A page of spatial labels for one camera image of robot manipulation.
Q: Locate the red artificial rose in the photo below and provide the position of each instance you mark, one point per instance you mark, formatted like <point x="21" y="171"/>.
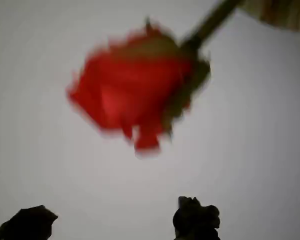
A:
<point x="130" y="87"/>

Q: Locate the marbled onyx stone vase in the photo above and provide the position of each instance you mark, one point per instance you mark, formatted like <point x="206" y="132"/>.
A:
<point x="285" y="15"/>

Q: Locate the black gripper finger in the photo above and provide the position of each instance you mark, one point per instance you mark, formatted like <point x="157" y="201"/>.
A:
<point x="192" y="220"/>
<point x="30" y="225"/>

